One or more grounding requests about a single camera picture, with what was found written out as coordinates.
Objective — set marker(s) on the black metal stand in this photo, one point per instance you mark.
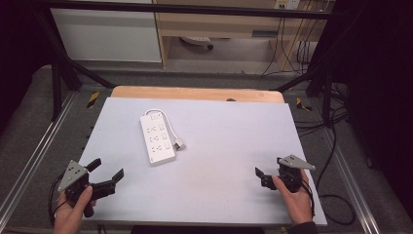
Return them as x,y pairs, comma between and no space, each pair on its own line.
61,74
319,81

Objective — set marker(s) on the black metal crossbar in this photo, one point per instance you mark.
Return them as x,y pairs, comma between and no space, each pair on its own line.
181,8

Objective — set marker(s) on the aluminium rail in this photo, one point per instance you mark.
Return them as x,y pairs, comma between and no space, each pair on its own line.
32,156
352,182

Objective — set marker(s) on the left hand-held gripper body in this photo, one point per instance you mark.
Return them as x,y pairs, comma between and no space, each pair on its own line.
74,175

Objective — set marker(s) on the person's left hand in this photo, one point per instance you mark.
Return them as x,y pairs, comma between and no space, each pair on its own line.
73,211

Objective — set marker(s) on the wooden desk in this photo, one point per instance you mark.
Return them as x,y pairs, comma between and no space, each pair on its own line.
220,24

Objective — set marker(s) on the black curtain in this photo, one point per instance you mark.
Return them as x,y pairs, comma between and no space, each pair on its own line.
19,48
380,91

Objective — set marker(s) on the person's right hand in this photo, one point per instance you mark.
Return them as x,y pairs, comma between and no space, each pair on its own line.
297,203

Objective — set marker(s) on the white wall socket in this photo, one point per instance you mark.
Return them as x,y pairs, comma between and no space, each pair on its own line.
287,4

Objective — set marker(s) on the white cabinet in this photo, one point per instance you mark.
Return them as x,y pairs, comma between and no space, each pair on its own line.
107,34

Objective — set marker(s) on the white power plug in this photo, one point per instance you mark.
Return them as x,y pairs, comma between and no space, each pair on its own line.
180,145

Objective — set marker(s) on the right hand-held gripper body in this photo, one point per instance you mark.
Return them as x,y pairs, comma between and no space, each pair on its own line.
290,172

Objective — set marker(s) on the yellow black striped tape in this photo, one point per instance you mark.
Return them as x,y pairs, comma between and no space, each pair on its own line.
302,104
93,99

